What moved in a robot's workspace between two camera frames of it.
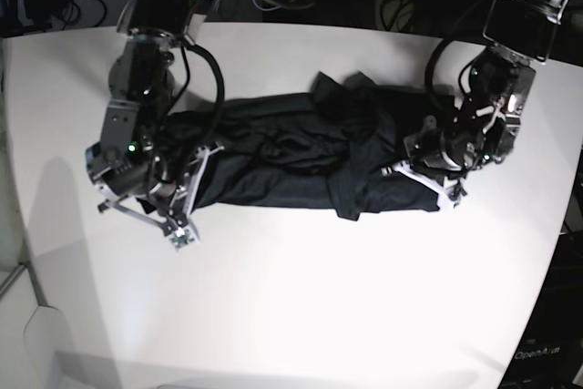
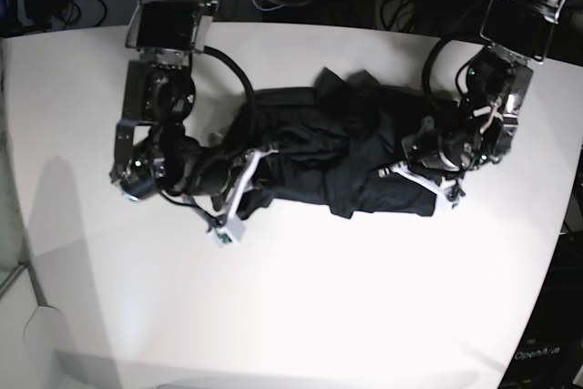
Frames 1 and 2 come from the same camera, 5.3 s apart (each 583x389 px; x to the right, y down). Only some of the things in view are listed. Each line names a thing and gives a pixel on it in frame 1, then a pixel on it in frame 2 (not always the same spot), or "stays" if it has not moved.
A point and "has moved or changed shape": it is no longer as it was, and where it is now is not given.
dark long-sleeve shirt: [334, 145] has moved or changed shape
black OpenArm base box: [548, 353] stays
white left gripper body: [178, 226] -> [232, 230]
